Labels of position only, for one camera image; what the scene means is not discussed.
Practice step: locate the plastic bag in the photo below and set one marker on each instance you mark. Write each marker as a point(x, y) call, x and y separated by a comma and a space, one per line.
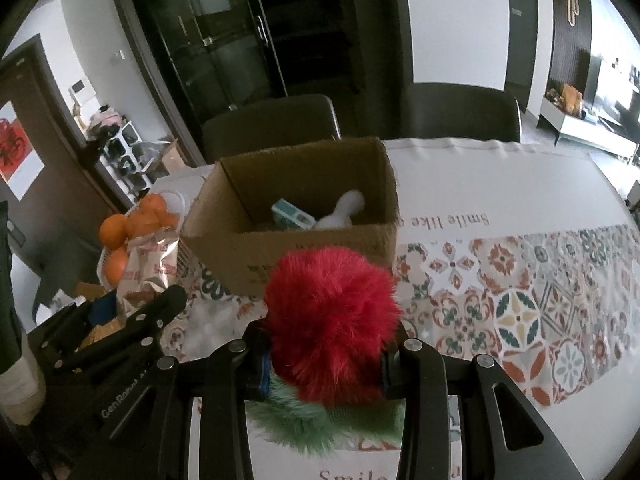
point(150, 157)

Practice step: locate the pile of bags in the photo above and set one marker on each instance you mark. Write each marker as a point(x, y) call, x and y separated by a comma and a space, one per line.
point(105, 121)

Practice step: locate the dark slatted wall panel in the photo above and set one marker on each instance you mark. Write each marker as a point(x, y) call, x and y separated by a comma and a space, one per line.
point(570, 60)

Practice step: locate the red white snack packet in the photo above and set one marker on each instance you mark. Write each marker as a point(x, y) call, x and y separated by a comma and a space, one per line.
point(150, 265)

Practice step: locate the white plush toy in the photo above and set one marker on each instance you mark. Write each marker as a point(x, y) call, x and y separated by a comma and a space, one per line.
point(345, 210)

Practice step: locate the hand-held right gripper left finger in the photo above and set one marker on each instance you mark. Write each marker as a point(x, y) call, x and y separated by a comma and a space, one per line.
point(262, 385)

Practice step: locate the dark glass sliding door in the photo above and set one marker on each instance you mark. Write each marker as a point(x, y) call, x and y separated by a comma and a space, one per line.
point(225, 35)

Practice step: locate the white television cabinet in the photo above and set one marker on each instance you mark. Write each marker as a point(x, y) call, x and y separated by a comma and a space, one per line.
point(580, 132)

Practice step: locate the white intercom panel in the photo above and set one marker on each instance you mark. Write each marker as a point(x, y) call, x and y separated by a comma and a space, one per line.
point(82, 92)

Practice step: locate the white light switch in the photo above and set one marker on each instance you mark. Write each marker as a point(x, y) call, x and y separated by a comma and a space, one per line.
point(118, 55)

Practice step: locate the television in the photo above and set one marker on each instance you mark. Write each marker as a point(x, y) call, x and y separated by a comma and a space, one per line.
point(610, 90)

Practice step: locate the brown door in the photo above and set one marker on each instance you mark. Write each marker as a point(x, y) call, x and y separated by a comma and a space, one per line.
point(55, 135)

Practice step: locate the dark interior door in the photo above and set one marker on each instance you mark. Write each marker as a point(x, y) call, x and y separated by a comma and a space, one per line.
point(525, 35)

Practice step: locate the white wall ornament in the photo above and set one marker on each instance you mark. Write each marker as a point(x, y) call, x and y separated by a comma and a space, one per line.
point(573, 4)

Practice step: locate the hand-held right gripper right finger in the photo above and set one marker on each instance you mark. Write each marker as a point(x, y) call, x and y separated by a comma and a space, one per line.
point(417, 370)

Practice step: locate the orange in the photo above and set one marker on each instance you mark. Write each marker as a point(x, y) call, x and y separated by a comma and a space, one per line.
point(117, 266)
point(170, 220)
point(114, 231)
point(154, 203)
point(142, 223)

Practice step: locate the dark green chair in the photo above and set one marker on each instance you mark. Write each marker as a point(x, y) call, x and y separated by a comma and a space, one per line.
point(460, 112)
point(65, 270)
point(270, 125)

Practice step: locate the red and green fluffy pompom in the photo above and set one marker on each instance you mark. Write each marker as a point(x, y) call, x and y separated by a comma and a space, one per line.
point(330, 320)

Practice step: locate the white fruit basket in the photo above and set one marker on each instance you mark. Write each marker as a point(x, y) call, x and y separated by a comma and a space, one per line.
point(175, 202)

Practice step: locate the white shoe rack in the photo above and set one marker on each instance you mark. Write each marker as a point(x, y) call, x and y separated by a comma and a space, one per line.
point(122, 155)

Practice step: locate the cardboard box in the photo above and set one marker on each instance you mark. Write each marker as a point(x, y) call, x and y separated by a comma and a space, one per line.
point(225, 255)

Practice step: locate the blue white tissue packet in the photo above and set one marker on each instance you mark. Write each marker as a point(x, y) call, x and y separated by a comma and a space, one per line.
point(290, 215)

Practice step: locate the red white wall calendar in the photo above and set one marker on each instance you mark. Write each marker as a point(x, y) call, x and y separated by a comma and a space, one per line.
point(20, 155)

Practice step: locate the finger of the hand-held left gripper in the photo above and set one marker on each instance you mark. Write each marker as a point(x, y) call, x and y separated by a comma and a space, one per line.
point(167, 302)
point(102, 306)

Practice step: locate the brown box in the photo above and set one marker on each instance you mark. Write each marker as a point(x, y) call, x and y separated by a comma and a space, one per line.
point(571, 99)

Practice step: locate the white cloth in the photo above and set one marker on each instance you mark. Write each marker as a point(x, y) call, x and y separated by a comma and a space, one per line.
point(22, 390)

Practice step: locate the floral table runner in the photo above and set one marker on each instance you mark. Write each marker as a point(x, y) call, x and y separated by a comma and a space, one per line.
point(525, 310)

